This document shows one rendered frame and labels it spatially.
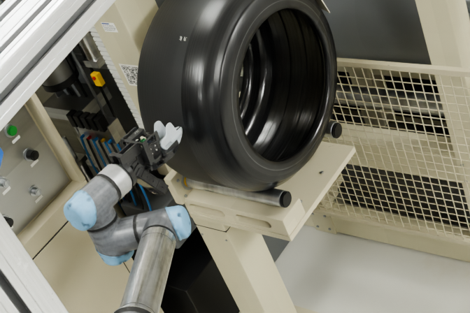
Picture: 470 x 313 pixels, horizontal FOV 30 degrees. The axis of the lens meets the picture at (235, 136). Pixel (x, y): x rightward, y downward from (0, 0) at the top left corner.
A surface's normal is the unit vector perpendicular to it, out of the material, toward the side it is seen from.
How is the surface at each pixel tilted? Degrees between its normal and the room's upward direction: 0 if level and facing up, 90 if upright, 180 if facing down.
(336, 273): 0
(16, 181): 90
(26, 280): 90
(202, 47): 38
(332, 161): 0
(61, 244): 90
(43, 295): 90
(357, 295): 0
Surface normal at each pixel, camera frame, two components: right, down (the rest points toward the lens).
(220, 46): 0.11, -0.15
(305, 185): -0.33, -0.75
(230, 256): -0.54, 0.65
